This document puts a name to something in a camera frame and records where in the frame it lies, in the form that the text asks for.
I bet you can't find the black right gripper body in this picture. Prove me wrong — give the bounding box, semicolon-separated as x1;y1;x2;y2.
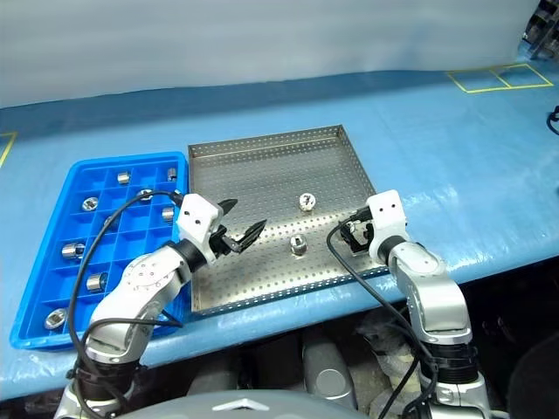
351;209;373;257

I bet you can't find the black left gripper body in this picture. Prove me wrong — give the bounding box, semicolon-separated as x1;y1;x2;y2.
210;225;241;258

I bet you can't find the metal nut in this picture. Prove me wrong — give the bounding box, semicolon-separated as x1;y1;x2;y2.
60;242;86;262
289;234;309;258

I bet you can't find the blue compartment tray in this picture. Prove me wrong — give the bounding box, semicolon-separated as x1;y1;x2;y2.
9;151;192;352

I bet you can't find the perforated metal tray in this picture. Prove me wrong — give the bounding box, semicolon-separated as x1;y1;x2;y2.
187;124;390;316

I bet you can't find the white wrapped bundle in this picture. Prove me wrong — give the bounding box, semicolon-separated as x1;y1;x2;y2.
357;312;420;411

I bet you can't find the blue plastic table cover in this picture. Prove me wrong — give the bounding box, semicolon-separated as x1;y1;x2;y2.
0;47;559;402

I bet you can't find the grey rounded cylinder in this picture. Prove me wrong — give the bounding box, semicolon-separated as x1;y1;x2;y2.
187;366;239;394
300;333;355;409

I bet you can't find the grey robot torso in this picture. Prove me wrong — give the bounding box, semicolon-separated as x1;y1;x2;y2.
174;389;363;419

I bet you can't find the black rounded shape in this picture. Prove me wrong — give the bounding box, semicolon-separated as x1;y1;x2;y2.
508;335;559;419

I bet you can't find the dark cluttered shelf rack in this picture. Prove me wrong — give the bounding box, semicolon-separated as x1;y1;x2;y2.
519;0;559;60

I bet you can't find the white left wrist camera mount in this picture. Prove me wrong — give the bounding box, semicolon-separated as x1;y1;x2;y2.
174;193;222;265

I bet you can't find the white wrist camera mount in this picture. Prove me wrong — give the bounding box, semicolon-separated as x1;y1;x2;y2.
174;193;222;265
365;189;410;261

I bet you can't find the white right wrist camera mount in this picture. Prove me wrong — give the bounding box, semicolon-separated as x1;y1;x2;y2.
365;189;410;261

